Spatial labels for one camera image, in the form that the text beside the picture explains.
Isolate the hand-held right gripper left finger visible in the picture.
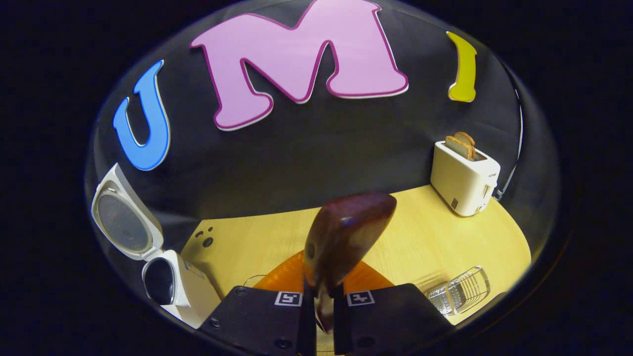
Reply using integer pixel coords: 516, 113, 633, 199
200, 250, 317, 356

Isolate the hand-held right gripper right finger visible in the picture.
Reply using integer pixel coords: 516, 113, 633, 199
332, 260, 455, 356

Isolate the white rice cooker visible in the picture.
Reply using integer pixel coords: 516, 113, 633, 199
90, 163, 222, 329

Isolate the wire chopstick holder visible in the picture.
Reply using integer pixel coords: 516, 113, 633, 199
426, 266, 491, 317

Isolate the brown wooden spoon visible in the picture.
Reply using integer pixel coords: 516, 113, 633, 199
303, 192, 398, 333

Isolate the white toaster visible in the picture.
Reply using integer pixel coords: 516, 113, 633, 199
430, 140, 501, 217

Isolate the black backdrop cloth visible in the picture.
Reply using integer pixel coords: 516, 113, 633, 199
85, 0, 559, 277

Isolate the power cable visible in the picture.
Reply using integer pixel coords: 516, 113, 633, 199
494, 88, 524, 201

